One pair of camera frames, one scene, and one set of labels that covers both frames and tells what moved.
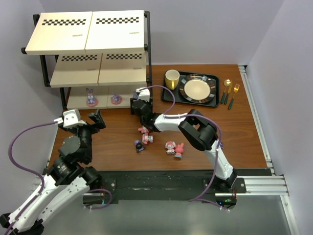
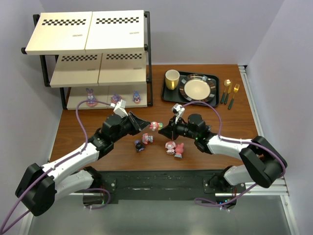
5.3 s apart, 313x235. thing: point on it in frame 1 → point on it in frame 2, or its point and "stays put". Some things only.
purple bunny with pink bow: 91,101 stays put
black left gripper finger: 95,117 → 140,124
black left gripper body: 86,126 → 133,121
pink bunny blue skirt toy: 179,149 stays put
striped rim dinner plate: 197,88 stays put
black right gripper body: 139,106 → 173,128
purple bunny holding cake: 135,94 stays put
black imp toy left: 139,146 stays put
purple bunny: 116,99 stays put
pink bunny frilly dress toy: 146,138 stays put
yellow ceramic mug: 171,78 stays put
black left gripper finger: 102,123 → 137,130
